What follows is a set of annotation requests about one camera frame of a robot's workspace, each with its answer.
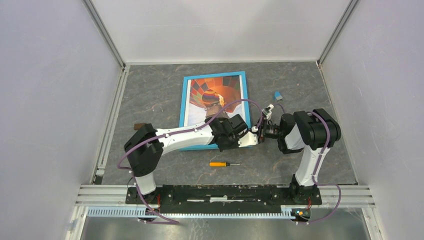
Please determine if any light blue cable comb strip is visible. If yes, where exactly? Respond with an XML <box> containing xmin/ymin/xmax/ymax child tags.
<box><xmin>87</xmin><ymin>206</ymin><xmax>295</xmax><ymax>220</ymax></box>

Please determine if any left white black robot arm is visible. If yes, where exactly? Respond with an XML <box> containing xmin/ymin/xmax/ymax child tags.
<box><xmin>123</xmin><ymin>114</ymin><xmax>258</xmax><ymax>204</ymax></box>

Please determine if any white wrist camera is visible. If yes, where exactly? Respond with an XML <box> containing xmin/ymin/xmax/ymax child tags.
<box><xmin>261</xmin><ymin>104</ymin><xmax>274</xmax><ymax>121</ymax></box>
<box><xmin>238</xmin><ymin>131</ymin><xmax>258</xmax><ymax>148</ymax></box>

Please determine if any small brown block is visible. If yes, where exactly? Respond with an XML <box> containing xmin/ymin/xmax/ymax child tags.
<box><xmin>133</xmin><ymin>123</ymin><xmax>146</xmax><ymax>131</ymax></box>

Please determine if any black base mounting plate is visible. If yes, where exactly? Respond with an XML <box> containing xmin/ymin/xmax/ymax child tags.
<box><xmin>125</xmin><ymin>184</ymin><xmax>322</xmax><ymax>214</ymax></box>

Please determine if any small blue eraser block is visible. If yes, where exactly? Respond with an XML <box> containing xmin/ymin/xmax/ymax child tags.
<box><xmin>273</xmin><ymin>91</ymin><xmax>283</xmax><ymax>102</ymax></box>

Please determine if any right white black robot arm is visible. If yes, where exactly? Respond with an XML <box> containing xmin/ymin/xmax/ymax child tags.
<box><xmin>259</xmin><ymin>108</ymin><xmax>342</xmax><ymax>204</ymax></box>

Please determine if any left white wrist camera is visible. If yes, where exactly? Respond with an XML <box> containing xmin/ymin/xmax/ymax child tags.
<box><xmin>238</xmin><ymin>131</ymin><xmax>258</xmax><ymax>148</ymax></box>

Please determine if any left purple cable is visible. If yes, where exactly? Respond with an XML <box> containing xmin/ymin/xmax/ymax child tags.
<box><xmin>116</xmin><ymin>98</ymin><xmax>265</xmax><ymax>226</ymax></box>

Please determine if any yellow handled screwdriver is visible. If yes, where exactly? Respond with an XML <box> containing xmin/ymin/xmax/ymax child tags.
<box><xmin>209</xmin><ymin>162</ymin><xmax>240</xmax><ymax>167</ymax></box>

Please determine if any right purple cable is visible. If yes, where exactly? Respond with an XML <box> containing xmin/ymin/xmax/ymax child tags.
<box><xmin>276</xmin><ymin>103</ymin><xmax>342</xmax><ymax>226</ymax></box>

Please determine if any purple cable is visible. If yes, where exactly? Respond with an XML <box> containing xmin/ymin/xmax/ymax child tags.
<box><xmin>276</xmin><ymin>103</ymin><xmax>342</xmax><ymax>226</ymax></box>
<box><xmin>116</xmin><ymin>98</ymin><xmax>265</xmax><ymax>226</ymax></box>

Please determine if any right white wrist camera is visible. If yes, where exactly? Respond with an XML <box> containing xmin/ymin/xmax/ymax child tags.
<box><xmin>261</xmin><ymin>104</ymin><xmax>274</xmax><ymax>121</ymax></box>

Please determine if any blue picture frame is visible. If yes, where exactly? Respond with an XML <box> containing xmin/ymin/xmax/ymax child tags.
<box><xmin>179</xmin><ymin>71</ymin><xmax>252</xmax><ymax>151</ymax></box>

